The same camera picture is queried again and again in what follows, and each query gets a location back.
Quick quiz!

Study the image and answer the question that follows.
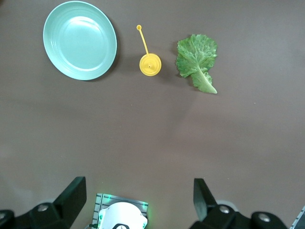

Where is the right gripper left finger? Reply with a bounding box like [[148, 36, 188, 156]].
[[0, 176, 87, 229]]

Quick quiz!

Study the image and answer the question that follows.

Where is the yellow squeeze bottle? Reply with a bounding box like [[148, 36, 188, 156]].
[[136, 24, 163, 77]]

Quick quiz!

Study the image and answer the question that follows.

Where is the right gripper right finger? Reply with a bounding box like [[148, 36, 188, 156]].
[[190, 177, 286, 229]]

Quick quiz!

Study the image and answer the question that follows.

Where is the green lettuce leaf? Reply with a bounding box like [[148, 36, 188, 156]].
[[175, 33, 218, 94]]

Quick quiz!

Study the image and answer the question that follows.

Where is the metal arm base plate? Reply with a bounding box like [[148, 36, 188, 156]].
[[91, 193, 149, 229]]

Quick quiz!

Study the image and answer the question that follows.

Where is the brown table cloth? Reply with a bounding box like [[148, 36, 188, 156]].
[[0, 0, 305, 229]]

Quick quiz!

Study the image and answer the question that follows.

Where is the mint green plate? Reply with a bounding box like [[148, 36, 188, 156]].
[[42, 0, 118, 81]]

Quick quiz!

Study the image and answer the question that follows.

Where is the aluminium frame profile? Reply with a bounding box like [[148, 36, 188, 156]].
[[289, 204, 305, 229]]

